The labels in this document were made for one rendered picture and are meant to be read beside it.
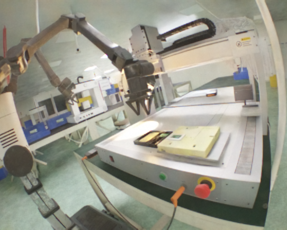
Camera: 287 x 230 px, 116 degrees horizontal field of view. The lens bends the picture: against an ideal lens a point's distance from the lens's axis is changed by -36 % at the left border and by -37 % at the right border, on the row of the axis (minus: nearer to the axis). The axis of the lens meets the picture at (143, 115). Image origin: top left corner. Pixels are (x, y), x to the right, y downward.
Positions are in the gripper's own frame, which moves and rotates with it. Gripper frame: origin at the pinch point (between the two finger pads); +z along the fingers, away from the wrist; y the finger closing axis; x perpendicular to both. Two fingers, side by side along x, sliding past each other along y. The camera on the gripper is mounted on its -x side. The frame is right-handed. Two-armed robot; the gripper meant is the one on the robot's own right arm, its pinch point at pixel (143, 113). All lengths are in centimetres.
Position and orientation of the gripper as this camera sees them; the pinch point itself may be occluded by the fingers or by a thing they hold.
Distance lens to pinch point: 58.1
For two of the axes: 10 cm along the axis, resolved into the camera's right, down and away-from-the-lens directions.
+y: -7.0, 0.3, 7.2
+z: 2.6, 9.4, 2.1
